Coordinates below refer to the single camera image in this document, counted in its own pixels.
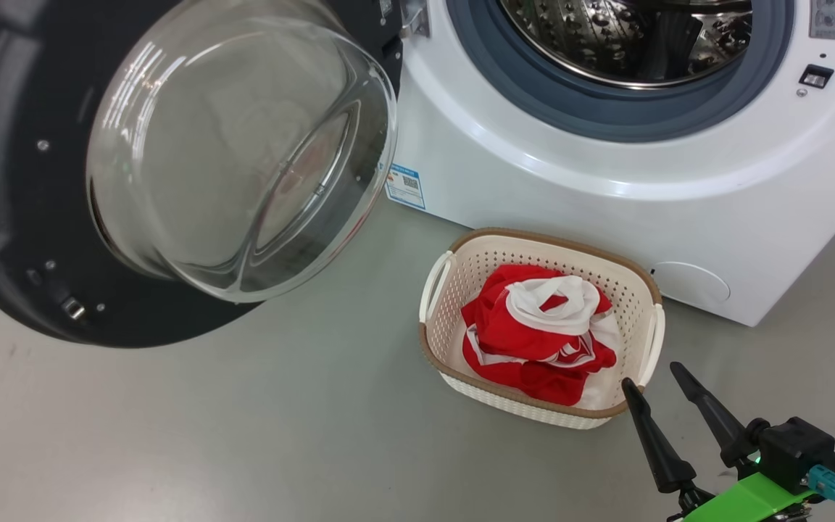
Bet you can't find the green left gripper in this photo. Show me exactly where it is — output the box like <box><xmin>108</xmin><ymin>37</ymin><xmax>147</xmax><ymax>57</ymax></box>
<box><xmin>620</xmin><ymin>361</ymin><xmax>818</xmax><ymax>522</ymax></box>

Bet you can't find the red and white garment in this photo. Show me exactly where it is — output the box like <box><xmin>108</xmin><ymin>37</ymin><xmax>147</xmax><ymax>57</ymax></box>
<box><xmin>460</xmin><ymin>264</ymin><xmax>623</xmax><ymax>411</ymax></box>

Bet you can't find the black round glass washer door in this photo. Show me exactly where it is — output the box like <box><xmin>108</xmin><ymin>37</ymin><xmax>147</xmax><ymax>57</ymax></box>
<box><xmin>0</xmin><ymin>0</ymin><xmax>405</xmax><ymax>349</ymax></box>

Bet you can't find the cream laundry basket brown rim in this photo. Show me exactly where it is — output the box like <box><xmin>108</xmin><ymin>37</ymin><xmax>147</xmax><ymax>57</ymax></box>
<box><xmin>418</xmin><ymin>228</ymin><xmax>667</xmax><ymax>431</ymax></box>

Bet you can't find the white front-load washing machine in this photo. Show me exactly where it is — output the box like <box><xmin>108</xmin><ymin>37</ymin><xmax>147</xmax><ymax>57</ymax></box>
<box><xmin>389</xmin><ymin>0</ymin><xmax>835</xmax><ymax>327</ymax></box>

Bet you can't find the grey rubber door gasket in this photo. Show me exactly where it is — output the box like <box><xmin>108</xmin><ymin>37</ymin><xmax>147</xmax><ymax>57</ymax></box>
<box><xmin>446</xmin><ymin>0</ymin><xmax>795</xmax><ymax>144</ymax></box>

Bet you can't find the black door latch socket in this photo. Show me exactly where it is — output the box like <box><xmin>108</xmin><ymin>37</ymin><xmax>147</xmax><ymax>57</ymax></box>
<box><xmin>799</xmin><ymin>64</ymin><xmax>834</xmax><ymax>89</ymax></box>

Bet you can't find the round white filter cover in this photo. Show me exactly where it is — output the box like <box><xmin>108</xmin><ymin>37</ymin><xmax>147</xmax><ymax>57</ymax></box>
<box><xmin>651</xmin><ymin>261</ymin><xmax>731</xmax><ymax>305</ymax></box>

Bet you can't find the blue energy label sticker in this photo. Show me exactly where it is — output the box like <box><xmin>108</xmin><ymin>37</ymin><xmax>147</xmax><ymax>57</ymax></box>
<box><xmin>386</xmin><ymin>163</ymin><xmax>427</xmax><ymax>211</ymax></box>

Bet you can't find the grey warning sticker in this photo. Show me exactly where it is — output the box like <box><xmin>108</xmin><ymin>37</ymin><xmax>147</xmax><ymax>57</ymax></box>
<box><xmin>809</xmin><ymin>0</ymin><xmax>835</xmax><ymax>41</ymax></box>

